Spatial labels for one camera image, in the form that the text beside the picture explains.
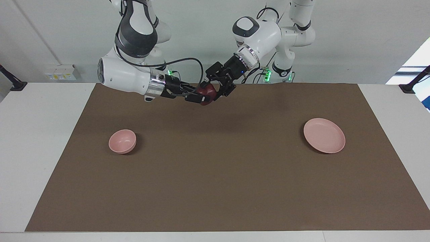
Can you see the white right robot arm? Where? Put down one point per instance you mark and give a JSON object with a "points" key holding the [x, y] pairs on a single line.
{"points": [[124, 75]]}

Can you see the black clamp mount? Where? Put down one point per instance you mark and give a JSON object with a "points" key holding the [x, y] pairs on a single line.
{"points": [[408, 88], [16, 85]]}

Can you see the pink bowl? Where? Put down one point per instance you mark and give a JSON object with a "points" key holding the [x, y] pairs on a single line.
{"points": [[122, 141]]}

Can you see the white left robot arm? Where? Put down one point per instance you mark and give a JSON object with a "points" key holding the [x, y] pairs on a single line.
{"points": [[265, 33]]}

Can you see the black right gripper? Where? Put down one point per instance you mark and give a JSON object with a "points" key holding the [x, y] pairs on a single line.
{"points": [[174, 89]]}

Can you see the white wall socket box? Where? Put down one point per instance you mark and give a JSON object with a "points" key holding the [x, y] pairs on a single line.
{"points": [[60, 72]]}

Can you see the brown table mat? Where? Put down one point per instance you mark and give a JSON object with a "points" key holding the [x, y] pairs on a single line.
{"points": [[215, 161]]}

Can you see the red apple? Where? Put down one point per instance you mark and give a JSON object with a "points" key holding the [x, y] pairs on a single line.
{"points": [[206, 90]]}

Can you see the pink plate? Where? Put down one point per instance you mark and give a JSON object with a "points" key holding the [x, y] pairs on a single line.
{"points": [[324, 135]]}

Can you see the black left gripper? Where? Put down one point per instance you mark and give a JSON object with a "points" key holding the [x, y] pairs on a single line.
{"points": [[231, 69]]}

